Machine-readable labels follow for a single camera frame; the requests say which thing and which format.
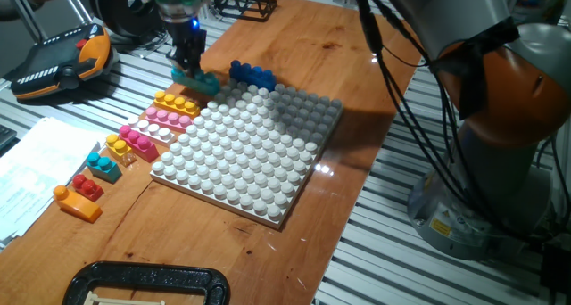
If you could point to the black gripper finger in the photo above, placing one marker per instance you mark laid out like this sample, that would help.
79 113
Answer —
176 62
192 68

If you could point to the white studded baseplate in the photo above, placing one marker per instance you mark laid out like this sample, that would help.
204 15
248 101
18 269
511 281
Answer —
245 162

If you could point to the yellow two-stud block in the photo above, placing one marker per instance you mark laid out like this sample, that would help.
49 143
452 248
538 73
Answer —
119 150

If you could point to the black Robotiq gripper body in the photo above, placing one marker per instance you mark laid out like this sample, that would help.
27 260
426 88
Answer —
187 35

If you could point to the orange black teach pendant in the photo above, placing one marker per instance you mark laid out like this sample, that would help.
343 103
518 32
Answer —
62 62

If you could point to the varnished wooden board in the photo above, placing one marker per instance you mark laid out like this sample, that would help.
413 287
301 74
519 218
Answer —
312 42

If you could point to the white flat four-stud block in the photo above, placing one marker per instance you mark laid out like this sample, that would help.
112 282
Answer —
151 132

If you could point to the magenta three-stud block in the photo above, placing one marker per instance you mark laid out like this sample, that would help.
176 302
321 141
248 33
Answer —
139 145

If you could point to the orange sloped one-stud block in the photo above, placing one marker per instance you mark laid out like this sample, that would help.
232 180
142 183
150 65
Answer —
78 206

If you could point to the yellow flat four-stud block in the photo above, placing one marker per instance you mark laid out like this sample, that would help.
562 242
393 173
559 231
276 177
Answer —
176 105

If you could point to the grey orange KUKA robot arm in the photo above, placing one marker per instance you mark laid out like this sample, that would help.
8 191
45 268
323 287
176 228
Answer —
504 95

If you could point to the black metal C-clamp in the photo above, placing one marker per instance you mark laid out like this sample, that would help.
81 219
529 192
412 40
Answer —
147 274

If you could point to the teal four-stud block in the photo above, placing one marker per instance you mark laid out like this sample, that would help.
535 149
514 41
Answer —
203 84

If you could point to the pink flat four-stud block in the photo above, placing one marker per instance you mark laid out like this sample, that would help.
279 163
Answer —
168 120

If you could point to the black filament spool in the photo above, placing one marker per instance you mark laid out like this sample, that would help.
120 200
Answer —
116 10

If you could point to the blue four-stud block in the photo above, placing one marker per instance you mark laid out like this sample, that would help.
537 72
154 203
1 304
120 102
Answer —
254 75

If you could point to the teal two-stud block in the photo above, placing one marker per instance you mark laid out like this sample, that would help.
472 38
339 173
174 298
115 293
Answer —
103 169

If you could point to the stack of white papers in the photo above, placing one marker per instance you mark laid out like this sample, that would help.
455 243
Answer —
40 171

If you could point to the red two-stud block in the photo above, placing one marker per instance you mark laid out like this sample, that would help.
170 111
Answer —
88 189

